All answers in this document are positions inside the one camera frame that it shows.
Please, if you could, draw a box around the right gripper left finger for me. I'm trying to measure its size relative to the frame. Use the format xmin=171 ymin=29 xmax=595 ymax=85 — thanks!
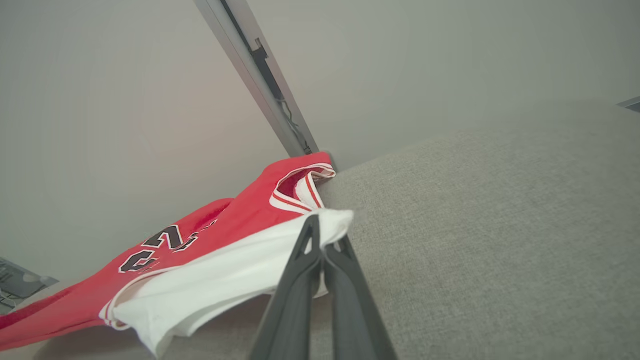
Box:
xmin=248 ymin=214 xmax=325 ymax=360

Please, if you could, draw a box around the red white basketball jersey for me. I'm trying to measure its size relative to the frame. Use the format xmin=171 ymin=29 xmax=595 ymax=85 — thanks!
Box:
xmin=0 ymin=151 xmax=355 ymax=358

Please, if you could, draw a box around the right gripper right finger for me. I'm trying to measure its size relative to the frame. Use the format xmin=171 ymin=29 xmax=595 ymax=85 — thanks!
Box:
xmin=323 ymin=235 xmax=399 ymax=360

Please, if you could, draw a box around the grey slatted object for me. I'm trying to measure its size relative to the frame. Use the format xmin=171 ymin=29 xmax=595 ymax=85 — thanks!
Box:
xmin=0 ymin=257 xmax=59 ymax=316

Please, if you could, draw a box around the grey partition post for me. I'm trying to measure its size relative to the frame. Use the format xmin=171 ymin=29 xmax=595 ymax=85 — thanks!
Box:
xmin=192 ymin=0 xmax=321 ymax=157

